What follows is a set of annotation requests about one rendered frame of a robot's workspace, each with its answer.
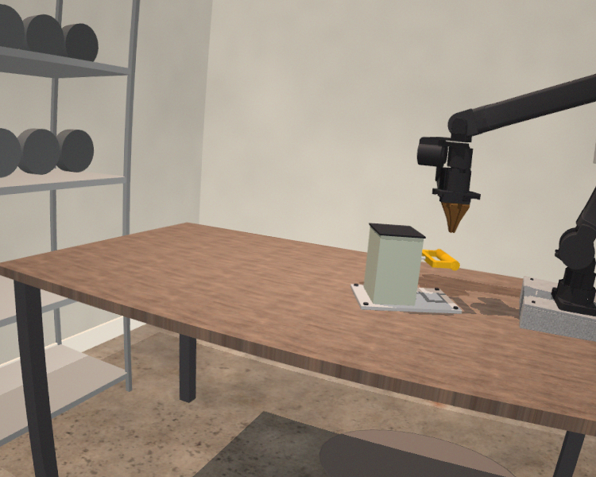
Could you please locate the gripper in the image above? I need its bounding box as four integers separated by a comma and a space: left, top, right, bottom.
432, 168, 481, 233

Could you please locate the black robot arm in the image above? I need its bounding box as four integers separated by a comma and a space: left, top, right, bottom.
417, 74, 596, 316

